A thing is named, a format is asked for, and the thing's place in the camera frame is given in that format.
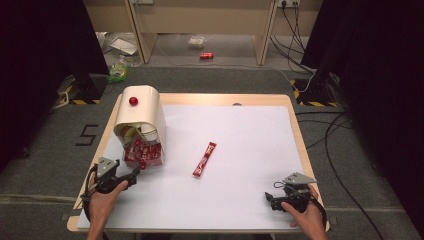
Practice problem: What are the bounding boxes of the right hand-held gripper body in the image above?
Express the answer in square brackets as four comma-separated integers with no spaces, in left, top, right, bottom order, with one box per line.
[279,171,318,214]

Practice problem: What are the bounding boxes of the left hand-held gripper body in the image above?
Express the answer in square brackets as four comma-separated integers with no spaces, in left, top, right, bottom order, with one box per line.
[94,156,130,195]

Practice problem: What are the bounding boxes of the cream storage box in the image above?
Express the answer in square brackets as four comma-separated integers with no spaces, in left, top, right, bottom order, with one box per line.
[113,84,167,168]

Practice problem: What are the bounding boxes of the red stick packet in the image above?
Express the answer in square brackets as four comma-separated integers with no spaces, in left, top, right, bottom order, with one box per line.
[192,141,218,178]

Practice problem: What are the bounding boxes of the person's left hand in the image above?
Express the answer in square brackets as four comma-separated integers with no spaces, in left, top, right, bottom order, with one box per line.
[86,165,130,219]

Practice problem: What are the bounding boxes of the person's right hand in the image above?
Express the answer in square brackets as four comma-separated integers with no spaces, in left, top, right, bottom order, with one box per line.
[280,184,330,235]

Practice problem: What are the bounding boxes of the pile of red packets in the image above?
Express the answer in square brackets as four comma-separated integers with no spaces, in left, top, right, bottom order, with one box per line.
[123,139,163,167]

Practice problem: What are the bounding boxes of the yellow green packet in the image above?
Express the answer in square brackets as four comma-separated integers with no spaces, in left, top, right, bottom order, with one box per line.
[123,126,138,142]

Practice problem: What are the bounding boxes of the white table sheet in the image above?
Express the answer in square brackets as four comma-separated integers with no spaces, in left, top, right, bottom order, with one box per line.
[76,104,305,232]

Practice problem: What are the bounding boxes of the black stand with striped base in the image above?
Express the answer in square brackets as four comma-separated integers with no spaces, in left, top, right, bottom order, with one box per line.
[58,63,108,106]
[289,71,340,108]

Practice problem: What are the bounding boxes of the green plastic bag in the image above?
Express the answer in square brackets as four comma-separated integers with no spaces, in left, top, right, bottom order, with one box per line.
[107,62,131,83]

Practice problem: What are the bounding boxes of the white cardboard sheet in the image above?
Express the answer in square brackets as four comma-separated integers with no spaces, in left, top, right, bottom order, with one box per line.
[109,37,139,56]

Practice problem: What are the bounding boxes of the black curtain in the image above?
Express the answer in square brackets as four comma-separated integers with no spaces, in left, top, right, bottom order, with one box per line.
[0,0,110,173]
[300,0,424,234]

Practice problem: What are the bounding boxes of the clear plastic container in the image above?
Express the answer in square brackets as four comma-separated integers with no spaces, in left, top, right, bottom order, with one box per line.
[188,35,208,49]

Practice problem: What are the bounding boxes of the beige desk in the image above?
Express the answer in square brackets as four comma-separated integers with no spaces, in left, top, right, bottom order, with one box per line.
[83,0,324,66]

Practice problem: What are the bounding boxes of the black right gripper strap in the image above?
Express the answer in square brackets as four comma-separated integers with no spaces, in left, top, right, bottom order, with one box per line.
[273,180,328,229]

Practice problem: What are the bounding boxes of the black gripper strap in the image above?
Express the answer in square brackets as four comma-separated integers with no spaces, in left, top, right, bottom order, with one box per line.
[273,180,328,229]
[80,163,101,224]

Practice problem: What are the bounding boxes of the black left gripper strap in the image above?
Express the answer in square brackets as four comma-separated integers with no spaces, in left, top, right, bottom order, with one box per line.
[80,163,101,224]

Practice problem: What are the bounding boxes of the black floor cable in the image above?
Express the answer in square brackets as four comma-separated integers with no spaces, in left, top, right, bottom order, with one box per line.
[294,111,386,240]

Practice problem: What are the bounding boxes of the white floor cable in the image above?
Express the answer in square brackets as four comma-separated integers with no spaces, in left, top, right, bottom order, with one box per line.
[156,61,316,94]

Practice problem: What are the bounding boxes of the black socket cables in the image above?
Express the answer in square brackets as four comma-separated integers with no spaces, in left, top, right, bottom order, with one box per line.
[269,2,316,74]

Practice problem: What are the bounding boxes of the white wall socket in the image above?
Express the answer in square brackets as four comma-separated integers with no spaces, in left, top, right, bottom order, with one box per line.
[276,0,302,8]

